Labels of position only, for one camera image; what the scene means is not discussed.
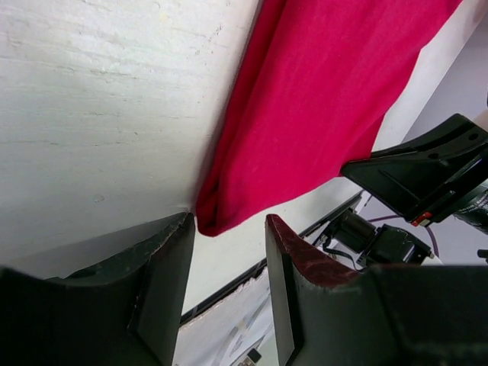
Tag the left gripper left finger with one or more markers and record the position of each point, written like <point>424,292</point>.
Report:
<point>125,310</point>

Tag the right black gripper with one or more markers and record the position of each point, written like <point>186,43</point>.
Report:
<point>439,174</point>

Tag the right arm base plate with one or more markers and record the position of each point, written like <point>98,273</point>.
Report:
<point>344,234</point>

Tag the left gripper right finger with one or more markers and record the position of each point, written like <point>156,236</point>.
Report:
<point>325,313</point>

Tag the red t shirt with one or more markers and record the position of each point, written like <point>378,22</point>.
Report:
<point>314,86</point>

